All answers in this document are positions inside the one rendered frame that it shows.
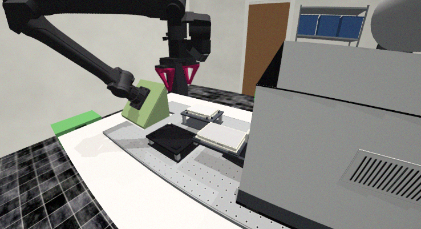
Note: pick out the white rectangular sheet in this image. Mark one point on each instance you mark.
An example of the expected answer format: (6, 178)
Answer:
(222, 134)

